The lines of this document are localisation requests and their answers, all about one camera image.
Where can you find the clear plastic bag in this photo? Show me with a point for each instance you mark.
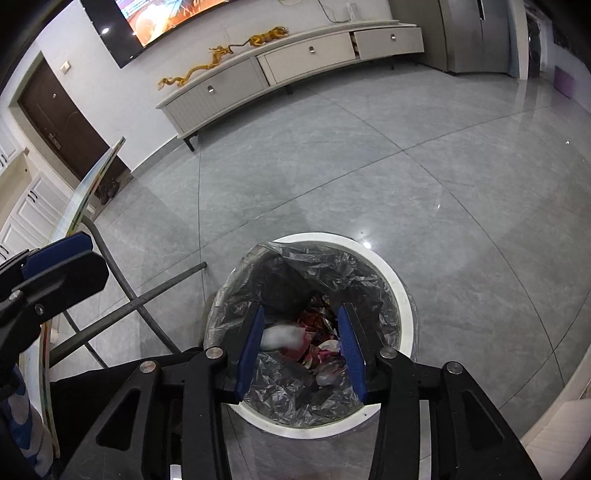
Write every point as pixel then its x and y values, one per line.
pixel 330 378

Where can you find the long golden dragon figurine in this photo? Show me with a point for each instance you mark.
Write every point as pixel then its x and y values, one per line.
pixel 189 75

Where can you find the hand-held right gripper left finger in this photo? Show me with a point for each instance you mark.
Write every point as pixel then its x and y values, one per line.
pixel 249 355

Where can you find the grey plastic bin liner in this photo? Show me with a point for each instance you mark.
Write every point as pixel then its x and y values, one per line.
pixel 277 272

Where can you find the grey refrigerator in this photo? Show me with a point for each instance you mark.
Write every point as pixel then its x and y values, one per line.
pixel 471 37

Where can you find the white power strip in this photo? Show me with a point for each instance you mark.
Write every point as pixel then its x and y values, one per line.
pixel 353 11

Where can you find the white built-in cabinet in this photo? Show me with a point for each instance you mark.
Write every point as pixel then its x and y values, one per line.
pixel 32 203

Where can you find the dark shoe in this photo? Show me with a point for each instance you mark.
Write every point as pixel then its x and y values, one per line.
pixel 101 194
pixel 113 184

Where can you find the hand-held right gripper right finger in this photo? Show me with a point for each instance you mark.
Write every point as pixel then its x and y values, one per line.
pixel 353 355

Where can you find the curved wall television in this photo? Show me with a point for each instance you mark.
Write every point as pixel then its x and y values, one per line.
pixel 115 32

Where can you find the purple board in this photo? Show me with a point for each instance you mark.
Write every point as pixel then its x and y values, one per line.
pixel 564 82

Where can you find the grey metal table frame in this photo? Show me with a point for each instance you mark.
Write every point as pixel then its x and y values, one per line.
pixel 152 295

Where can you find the short golden dragon figurine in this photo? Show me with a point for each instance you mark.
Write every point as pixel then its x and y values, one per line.
pixel 224 50

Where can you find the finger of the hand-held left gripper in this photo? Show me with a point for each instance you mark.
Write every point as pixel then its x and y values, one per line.
pixel 60 254

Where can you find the white television cabinet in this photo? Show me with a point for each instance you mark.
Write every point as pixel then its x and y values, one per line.
pixel 221 92

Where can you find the red snack packet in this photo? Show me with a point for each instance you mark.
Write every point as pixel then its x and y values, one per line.
pixel 318 323

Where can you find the white plastic bag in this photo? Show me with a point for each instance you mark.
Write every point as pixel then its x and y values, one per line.
pixel 281 337

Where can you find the golden tiger figurine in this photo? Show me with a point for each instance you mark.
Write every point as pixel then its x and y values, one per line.
pixel 268 37

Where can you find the white round trash bin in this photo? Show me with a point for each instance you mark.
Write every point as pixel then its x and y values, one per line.
pixel 401 295

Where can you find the dark brown entrance door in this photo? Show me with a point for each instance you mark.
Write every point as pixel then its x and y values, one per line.
pixel 60 120

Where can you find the white wall switch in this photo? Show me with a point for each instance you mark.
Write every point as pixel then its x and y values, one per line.
pixel 66 67

